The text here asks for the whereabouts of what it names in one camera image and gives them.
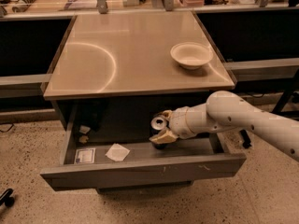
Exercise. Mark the white label sticker in drawer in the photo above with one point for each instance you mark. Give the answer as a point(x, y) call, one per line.
point(84, 155)

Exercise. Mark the black table leg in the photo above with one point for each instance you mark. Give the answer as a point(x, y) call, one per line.
point(246, 139)

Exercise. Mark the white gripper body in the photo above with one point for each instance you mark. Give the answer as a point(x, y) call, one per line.
point(179, 123)

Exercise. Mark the small tan crumpled scrap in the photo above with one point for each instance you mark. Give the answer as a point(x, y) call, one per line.
point(83, 139)

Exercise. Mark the white paper bowl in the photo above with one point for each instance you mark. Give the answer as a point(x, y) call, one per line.
point(191, 55)

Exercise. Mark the black caster wheel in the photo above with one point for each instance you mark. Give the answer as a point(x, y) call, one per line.
point(6, 198)

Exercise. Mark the grey open top drawer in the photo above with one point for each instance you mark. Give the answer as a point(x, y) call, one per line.
point(185, 161)

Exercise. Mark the blue pepsi can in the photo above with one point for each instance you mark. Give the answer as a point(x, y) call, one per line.
point(158, 126)

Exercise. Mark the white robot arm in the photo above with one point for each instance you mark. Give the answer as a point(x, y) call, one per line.
point(224, 111)

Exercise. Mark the flat booklet on back counter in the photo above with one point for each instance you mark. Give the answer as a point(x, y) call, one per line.
point(80, 4)

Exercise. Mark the grey drawer cabinet with top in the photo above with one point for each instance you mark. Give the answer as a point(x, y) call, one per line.
point(129, 54)

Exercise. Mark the white folded paper napkin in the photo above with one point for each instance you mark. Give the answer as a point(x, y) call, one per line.
point(117, 152)

